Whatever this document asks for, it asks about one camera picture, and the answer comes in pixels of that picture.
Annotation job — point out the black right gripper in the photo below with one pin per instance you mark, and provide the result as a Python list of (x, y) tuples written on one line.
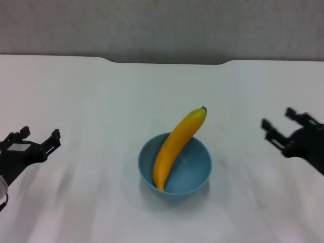
[(305, 145)]

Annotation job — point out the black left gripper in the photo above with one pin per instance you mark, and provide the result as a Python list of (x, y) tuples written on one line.
[(17, 159)]

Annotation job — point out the blue bowl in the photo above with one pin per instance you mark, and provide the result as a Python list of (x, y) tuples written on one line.
[(192, 172)]

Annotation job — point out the yellow banana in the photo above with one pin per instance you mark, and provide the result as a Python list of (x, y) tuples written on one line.
[(177, 141)]

